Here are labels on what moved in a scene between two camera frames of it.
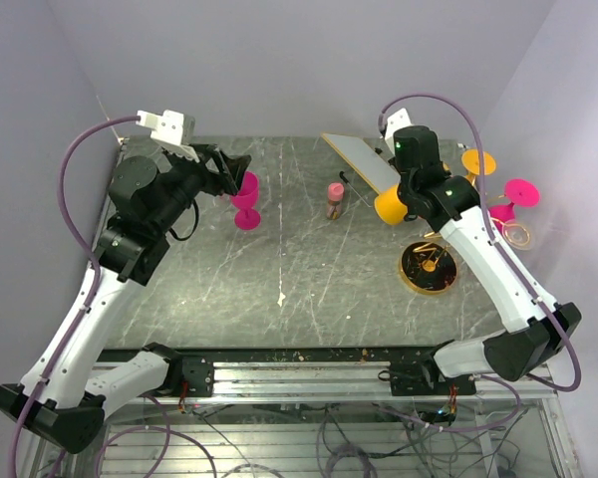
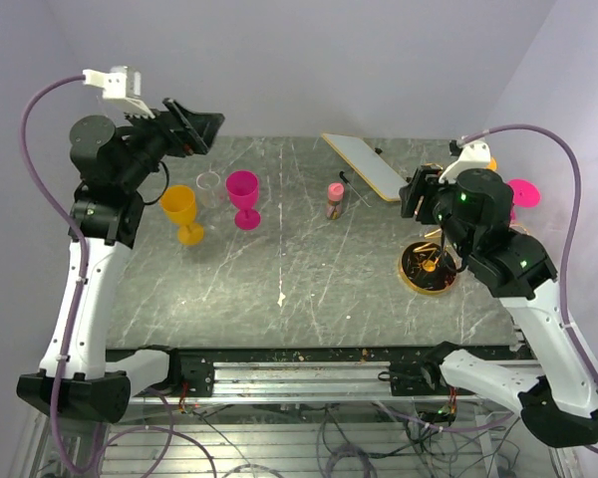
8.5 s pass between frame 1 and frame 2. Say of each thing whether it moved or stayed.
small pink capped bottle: stayed
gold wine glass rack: stayed
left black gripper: moved
